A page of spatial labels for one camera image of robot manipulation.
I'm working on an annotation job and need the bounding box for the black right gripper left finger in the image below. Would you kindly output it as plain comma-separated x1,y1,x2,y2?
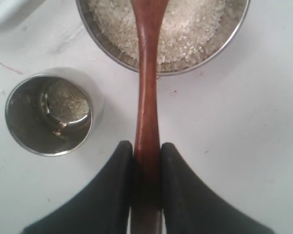
22,141,133,234

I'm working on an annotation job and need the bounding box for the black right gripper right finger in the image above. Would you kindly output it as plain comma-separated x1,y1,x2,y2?
161,143,273,234

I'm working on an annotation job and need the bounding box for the brown wooden spoon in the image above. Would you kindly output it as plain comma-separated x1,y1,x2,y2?
130,0,168,234

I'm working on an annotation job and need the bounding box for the small steel cup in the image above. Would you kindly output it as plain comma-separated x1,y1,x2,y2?
4,67,105,156

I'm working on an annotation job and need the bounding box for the wide steel rice bowl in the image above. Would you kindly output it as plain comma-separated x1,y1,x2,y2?
76,0,251,76

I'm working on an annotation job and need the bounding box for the white rice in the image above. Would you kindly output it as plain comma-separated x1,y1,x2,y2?
89,0,226,64

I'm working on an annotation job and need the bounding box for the white rectangular plastic tray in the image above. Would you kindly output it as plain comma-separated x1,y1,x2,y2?
0,0,29,26

